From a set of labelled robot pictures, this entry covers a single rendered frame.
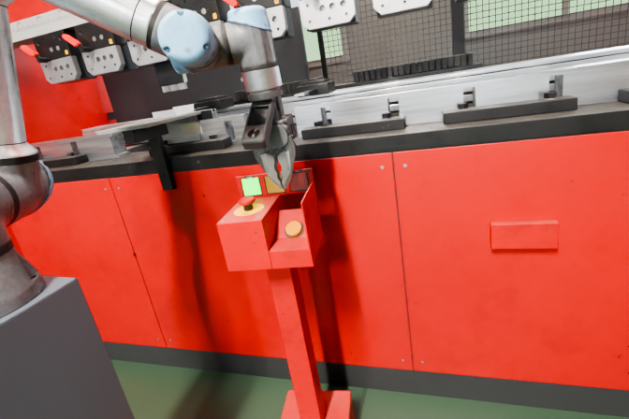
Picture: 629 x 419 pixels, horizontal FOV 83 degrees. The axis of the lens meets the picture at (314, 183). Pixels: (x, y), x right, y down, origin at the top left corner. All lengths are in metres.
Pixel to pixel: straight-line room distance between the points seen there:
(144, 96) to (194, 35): 1.54
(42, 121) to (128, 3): 1.49
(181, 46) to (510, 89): 0.81
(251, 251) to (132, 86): 1.49
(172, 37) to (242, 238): 0.43
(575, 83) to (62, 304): 1.20
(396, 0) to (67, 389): 1.09
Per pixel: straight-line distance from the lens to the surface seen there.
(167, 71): 1.34
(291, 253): 0.78
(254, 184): 0.91
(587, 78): 1.12
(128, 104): 2.17
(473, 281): 1.11
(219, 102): 1.46
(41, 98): 2.08
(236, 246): 0.81
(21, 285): 0.76
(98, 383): 0.87
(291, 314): 0.94
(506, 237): 1.03
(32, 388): 0.79
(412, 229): 1.03
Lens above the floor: 1.05
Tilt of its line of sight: 17 degrees down
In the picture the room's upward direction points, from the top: 10 degrees counter-clockwise
